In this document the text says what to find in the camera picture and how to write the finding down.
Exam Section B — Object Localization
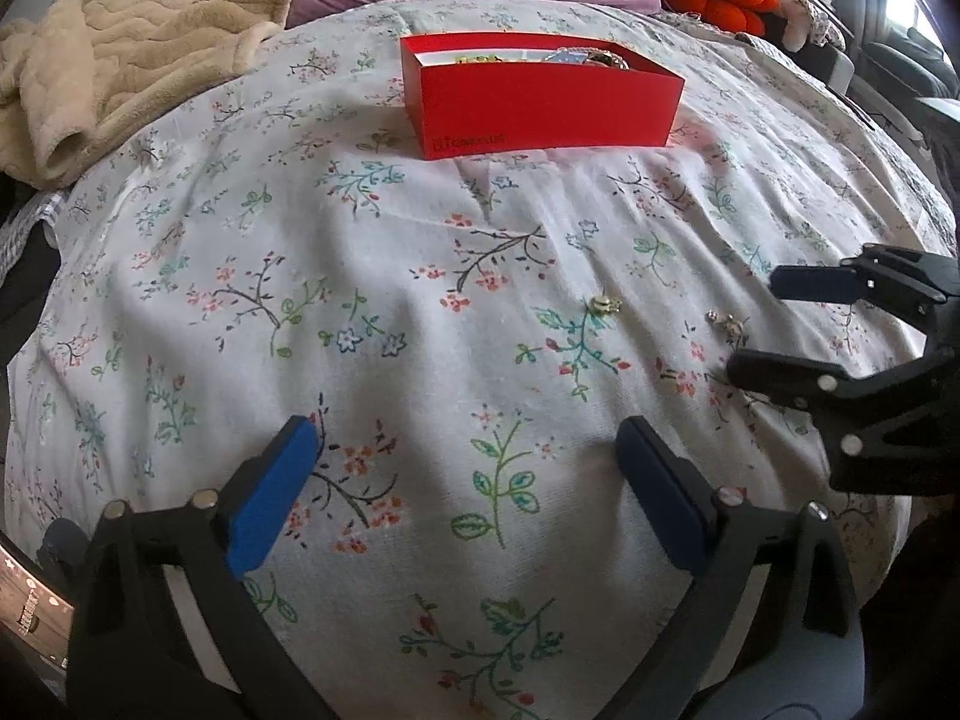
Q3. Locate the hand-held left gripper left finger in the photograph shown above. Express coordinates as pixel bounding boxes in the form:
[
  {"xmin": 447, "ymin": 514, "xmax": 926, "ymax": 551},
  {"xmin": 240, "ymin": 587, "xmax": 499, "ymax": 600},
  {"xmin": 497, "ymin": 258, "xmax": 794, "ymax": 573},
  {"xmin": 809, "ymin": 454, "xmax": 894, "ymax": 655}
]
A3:
[{"xmin": 67, "ymin": 415, "xmax": 332, "ymax": 720}]

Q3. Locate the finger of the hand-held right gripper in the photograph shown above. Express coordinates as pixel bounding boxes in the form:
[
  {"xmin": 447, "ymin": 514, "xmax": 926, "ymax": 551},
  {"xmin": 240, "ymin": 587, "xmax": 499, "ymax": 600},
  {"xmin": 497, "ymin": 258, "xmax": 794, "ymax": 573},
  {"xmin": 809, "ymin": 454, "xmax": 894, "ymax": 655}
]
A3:
[
  {"xmin": 725, "ymin": 348, "xmax": 960, "ymax": 497},
  {"xmin": 769, "ymin": 243, "xmax": 960, "ymax": 332}
]

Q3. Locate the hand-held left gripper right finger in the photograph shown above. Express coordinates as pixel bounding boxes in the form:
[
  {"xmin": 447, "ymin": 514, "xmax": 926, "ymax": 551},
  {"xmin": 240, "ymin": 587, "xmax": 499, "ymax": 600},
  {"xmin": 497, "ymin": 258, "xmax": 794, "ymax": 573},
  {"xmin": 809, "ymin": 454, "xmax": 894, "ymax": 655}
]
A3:
[{"xmin": 600, "ymin": 415, "xmax": 863, "ymax": 720}]

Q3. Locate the red cardboard box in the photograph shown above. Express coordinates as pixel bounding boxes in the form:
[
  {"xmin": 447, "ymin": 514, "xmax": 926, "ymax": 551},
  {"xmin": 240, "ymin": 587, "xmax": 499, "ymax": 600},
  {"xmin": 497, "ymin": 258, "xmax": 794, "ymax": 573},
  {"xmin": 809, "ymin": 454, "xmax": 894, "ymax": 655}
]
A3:
[{"xmin": 399, "ymin": 31, "xmax": 685, "ymax": 161}]

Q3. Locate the floral white bedsheet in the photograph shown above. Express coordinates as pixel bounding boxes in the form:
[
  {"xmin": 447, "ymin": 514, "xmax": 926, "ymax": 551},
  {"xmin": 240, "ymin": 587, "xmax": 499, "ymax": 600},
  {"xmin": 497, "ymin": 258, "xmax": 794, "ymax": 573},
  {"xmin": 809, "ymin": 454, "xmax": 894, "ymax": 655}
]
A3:
[{"xmin": 4, "ymin": 0, "xmax": 959, "ymax": 720}]

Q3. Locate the dark blue round object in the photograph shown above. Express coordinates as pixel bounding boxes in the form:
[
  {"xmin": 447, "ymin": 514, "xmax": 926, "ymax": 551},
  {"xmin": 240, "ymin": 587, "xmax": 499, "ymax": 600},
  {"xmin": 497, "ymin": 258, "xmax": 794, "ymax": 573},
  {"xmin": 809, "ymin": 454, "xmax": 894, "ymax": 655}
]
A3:
[{"xmin": 37, "ymin": 519, "xmax": 92, "ymax": 578}]

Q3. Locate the dark office chair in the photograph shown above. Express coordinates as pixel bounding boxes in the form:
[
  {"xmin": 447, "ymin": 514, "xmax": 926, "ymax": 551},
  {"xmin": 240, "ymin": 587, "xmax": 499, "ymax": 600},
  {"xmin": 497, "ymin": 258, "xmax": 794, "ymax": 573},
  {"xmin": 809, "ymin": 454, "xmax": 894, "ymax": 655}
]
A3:
[{"xmin": 847, "ymin": 24, "xmax": 960, "ymax": 132}]

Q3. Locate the printed brown object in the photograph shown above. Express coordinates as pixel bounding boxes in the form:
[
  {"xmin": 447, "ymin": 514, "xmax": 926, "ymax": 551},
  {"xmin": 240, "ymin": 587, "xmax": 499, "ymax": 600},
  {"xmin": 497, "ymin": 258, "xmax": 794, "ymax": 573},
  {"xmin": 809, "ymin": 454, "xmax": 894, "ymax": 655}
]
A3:
[{"xmin": 0, "ymin": 547, "xmax": 77, "ymax": 662}]

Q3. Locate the grey checked cloth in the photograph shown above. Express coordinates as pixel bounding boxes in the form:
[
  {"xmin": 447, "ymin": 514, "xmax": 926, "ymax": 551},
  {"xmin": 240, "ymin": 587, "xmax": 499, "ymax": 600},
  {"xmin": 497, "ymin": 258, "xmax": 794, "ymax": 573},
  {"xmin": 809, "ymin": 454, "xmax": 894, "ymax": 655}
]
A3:
[{"xmin": 0, "ymin": 191, "xmax": 70, "ymax": 275}]

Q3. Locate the beige fleece blanket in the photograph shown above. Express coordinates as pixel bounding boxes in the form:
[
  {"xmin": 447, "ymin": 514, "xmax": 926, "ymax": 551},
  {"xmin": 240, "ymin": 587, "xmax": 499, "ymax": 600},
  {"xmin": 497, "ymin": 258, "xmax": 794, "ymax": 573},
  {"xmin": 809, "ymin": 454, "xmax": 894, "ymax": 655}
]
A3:
[{"xmin": 0, "ymin": 0, "xmax": 338, "ymax": 190}]

